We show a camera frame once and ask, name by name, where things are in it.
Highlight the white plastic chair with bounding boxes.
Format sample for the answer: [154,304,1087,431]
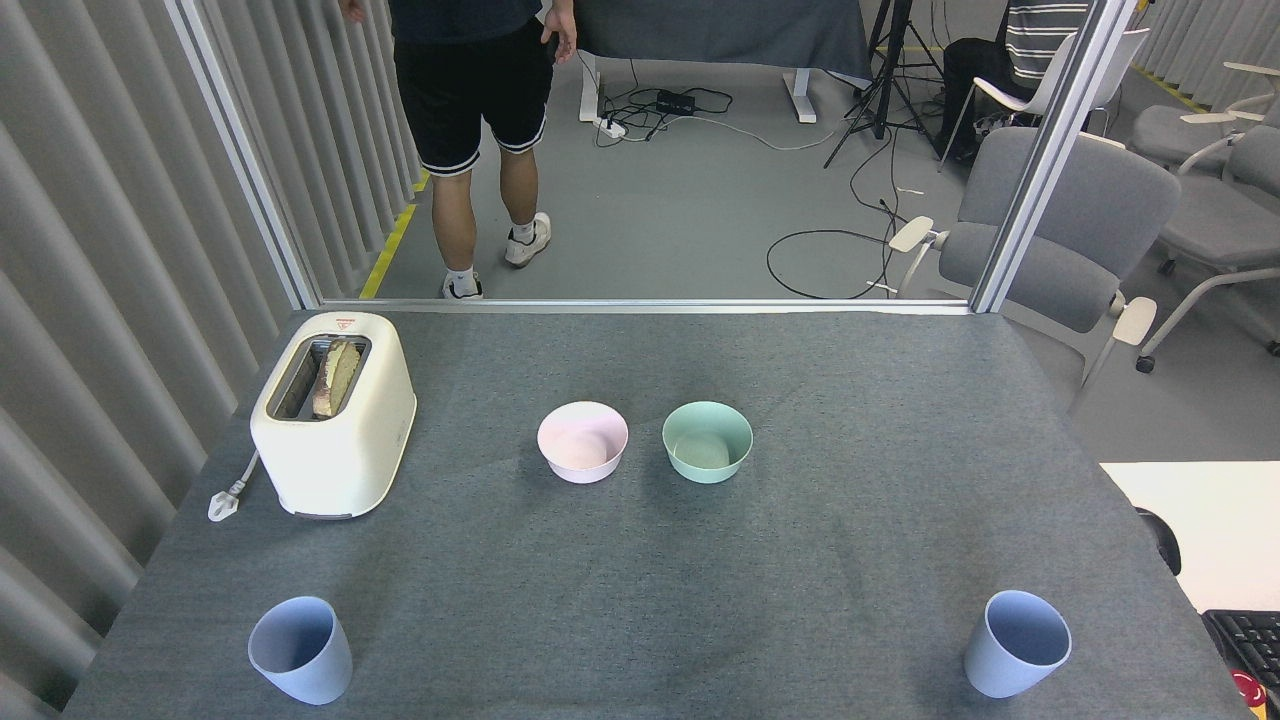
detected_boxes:
[938,28,1151,173]

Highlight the black keyboard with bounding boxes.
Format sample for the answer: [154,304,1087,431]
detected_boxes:
[1202,609,1280,691]

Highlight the walking person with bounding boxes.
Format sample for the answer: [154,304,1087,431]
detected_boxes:
[338,0,579,301]

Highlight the grey pleated curtain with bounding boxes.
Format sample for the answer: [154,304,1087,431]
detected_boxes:
[1135,0,1280,111]
[0,0,446,720]

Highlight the bread slice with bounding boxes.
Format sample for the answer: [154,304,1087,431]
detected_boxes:
[311,339,362,419]

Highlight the silver frame post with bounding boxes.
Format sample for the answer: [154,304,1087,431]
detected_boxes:
[165,0,323,311]
[968,0,1141,315]

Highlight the white side table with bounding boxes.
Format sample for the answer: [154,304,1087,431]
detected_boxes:
[1100,461,1280,615]

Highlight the white floor cable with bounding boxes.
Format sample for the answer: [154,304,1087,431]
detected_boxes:
[690,112,851,153]

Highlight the green bowl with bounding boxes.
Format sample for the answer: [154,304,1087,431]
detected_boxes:
[662,401,754,485]

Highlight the red round object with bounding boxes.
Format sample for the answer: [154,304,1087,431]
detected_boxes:
[1230,668,1271,720]

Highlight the white toaster cord with plug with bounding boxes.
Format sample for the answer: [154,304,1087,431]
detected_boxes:
[207,450,261,523]

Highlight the grey office chair white armrests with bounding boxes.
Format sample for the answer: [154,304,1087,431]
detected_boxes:
[1128,62,1280,171]
[888,126,1183,413]
[1135,125,1280,373]

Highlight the seated person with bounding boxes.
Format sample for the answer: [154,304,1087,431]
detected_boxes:
[935,0,1091,166]

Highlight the cream white toaster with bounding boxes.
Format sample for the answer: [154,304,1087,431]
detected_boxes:
[250,311,418,520]

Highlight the blue plastic cup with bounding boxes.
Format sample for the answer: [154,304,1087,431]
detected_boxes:
[964,590,1073,699]
[248,597,354,706]

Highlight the black tripod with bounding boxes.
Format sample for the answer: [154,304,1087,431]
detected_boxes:
[823,0,946,169]

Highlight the black computer mouse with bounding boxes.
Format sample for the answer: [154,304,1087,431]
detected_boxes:
[1135,506,1183,576]

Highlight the pink bowl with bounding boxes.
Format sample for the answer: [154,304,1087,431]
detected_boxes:
[537,401,630,485]

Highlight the silver frame rail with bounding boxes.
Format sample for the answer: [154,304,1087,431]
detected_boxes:
[318,297,973,317]

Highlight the table with dark cloth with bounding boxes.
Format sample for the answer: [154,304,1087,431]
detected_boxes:
[570,0,873,125]

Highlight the black looped floor cable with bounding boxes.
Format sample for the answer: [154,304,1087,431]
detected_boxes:
[765,198,903,301]

